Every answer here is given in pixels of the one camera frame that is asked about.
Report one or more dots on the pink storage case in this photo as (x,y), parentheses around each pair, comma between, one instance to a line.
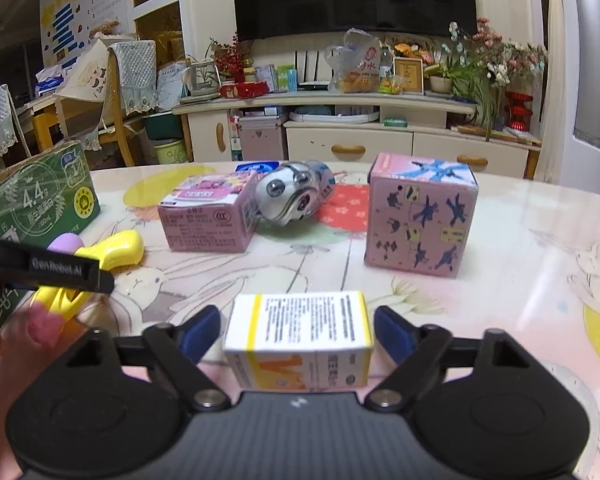
(263,137)

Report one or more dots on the silver panda ball toy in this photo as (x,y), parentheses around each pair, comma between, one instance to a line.
(294,191)

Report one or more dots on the framed picture gold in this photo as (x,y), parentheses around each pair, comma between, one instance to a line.
(410,72)

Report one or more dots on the red lantern ornament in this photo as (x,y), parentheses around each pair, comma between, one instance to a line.
(518,110)

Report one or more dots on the white air conditioner tower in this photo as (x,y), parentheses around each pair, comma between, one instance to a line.
(570,127)

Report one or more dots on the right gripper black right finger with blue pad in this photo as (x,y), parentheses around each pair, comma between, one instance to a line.
(422,354)

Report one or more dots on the cream TV cabinet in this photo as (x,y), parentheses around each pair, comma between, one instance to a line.
(410,124)

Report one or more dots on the red box on cabinet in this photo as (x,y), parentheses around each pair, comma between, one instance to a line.
(244,90)

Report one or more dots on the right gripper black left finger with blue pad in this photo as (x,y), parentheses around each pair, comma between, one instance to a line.
(171,355)

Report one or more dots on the person's left hand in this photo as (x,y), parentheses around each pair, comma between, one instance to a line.
(21,361)

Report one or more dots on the yellow pink toy gun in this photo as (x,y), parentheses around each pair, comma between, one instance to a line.
(51,308)

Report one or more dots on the cardboard milk carton box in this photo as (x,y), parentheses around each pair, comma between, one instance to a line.
(46,196)

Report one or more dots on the wooden chair with cover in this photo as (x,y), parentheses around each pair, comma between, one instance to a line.
(108,93)

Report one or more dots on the wooden dining table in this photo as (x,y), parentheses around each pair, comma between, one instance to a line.
(43,114)

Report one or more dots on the white yellow medicine box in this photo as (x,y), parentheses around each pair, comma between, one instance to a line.
(304,341)

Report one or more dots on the pink box blue ribbon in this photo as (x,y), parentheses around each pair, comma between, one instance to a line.
(419,214)

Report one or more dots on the plastic bag with snacks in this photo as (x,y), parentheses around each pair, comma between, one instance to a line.
(355,63)

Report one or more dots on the potted flower plant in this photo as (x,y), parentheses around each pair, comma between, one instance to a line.
(482,65)

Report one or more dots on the pink small box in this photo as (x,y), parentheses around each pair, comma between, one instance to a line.
(211,213)

